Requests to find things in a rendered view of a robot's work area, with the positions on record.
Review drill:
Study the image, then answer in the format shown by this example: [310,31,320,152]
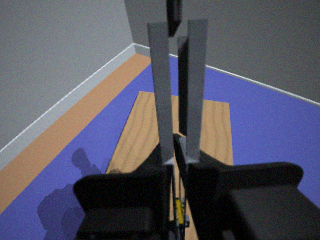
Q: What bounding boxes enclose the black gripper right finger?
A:
[186,150,304,240]

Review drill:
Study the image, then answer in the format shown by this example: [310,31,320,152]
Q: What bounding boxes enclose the light wooden board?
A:
[105,91,233,240]

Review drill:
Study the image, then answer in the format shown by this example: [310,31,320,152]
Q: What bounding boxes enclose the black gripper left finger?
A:
[73,143,171,240]

